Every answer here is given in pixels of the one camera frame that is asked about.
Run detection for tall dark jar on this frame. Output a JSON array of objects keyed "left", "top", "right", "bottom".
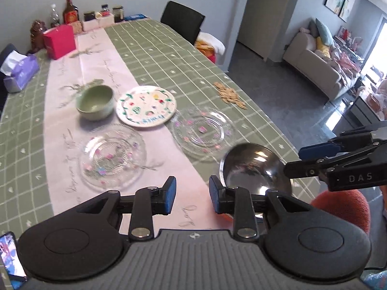
[{"left": 112, "top": 5, "right": 125, "bottom": 23}]

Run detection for brown ceramic jar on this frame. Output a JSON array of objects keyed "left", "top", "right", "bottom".
[{"left": 29, "top": 20, "right": 47, "bottom": 54}]

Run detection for beige wooden door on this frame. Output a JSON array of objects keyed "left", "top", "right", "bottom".
[{"left": 238, "top": 0, "right": 292, "bottom": 60}]

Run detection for beige sofa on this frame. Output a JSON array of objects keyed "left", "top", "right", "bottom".
[{"left": 283, "top": 31, "right": 359, "bottom": 101}]

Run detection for clear plastic bottle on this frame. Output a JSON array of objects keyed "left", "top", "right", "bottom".
[{"left": 50, "top": 4, "right": 60, "bottom": 28}]

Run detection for far left black chair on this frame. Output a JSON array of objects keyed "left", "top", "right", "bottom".
[{"left": 0, "top": 43, "right": 20, "bottom": 111}]

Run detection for dark glass jar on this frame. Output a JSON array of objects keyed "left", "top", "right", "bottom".
[{"left": 83, "top": 11, "right": 96, "bottom": 22}]

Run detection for white cloth on stool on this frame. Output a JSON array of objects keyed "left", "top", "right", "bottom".
[{"left": 197, "top": 32, "right": 226, "bottom": 56}]

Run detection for pink table runner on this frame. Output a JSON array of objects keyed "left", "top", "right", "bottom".
[{"left": 44, "top": 29, "right": 231, "bottom": 230}]

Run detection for teal cushion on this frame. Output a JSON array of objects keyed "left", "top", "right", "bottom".
[{"left": 315, "top": 18, "right": 334, "bottom": 46}]

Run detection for red gift box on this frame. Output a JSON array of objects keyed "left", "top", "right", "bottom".
[{"left": 43, "top": 25, "right": 76, "bottom": 60}]

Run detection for orange steel bowl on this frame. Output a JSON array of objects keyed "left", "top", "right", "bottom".
[{"left": 216, "top": 213, "right": 233, "bottom": 230}]

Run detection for clear glass plate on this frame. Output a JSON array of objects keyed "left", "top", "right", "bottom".
[
  {"left": 171, "top": 107, "right": 237, "bottom": 156},
  {"left": 78, "top": 124, "right": 147, "bottom": 192}
]

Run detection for wall picture right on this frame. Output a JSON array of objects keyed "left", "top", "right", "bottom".
[{"left": 339, "top": 0, "right": 356, "bottom": 22}]

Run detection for smartphone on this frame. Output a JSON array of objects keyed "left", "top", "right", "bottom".
[{"left": 0, "top": 232, "right": 28, "bottom": 289}]

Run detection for right black chair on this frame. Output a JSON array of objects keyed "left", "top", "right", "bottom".
[{"left": 160, "top": 1, "right": 205, "bottom": 45}]

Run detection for blue steel bowl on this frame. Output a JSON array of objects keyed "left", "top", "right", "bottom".
[{"left": 219, "top": 143, "right": 293, "bottom": 196}]

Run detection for green ceramic bowl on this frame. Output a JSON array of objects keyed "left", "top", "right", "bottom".
[{"left": 76, "top": 85, "right": 115, "bottom": 121}]

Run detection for green checked tablecloth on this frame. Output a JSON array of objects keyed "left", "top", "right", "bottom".
[{"left": 1, "top": 20, "right": 298, "bottom": 237}]

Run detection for purple tissue box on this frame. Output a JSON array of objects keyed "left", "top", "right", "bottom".
[{"left": 4, "top": 53, "right": 39, "bottom": 94}]

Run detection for blue packet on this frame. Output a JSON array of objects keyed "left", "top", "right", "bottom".
[{"left": 124, "top": 14, "right": 147, "bottom": 22}]

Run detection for pile of seeds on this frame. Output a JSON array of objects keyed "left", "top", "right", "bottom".
[{"left": 213, "top": 82, "right": 247, "bottom": 109}]

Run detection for painted white ceramic plate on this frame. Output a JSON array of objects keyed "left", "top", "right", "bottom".
[{"left": 115, "top": 85, "right": 177, "bottom": 128}]

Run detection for white condiment box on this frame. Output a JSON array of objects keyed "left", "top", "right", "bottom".
[{"left": 82, "top": 15, "right": 115, "bottom": 32}]

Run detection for brown liquor bottle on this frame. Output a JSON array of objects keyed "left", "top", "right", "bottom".
[{"left": 62, "top": 0, "right": 79, "bottom": 24}]

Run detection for black chair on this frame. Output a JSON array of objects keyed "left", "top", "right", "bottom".
[
  {"left": 0, "top": 43, "right": 20, "bottom": 111},
  {"left": 160, "top": 1, "right": 205, "bottom": 45}
]

